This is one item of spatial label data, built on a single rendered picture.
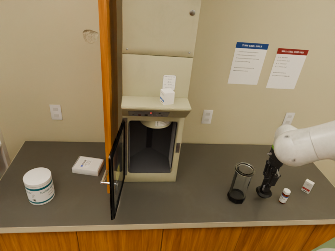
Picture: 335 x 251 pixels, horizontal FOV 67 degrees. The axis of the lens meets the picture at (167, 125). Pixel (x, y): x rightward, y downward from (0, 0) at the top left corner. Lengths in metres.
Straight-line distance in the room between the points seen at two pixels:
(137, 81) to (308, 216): 1.20
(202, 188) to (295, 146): 0.82
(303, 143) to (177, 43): 0.65
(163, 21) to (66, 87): 0.86
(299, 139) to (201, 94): 0.99
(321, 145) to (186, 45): 0.67
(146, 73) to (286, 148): 0.67
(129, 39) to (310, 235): 1.53
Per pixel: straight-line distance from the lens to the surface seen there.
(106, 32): 1.07
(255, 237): 1.71
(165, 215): 1.43
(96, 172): 1.61
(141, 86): 1.23
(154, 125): 1.36
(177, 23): 1.15
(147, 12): 1.14
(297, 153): 0.91
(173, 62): 1.20
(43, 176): 1.47
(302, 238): 1.88
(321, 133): 0.90
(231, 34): 1.69
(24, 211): 1.54
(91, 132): 1.90
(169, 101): 1.18
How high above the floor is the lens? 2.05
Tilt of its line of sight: 32 degrees down
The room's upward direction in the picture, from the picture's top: 6 degrees clockwise
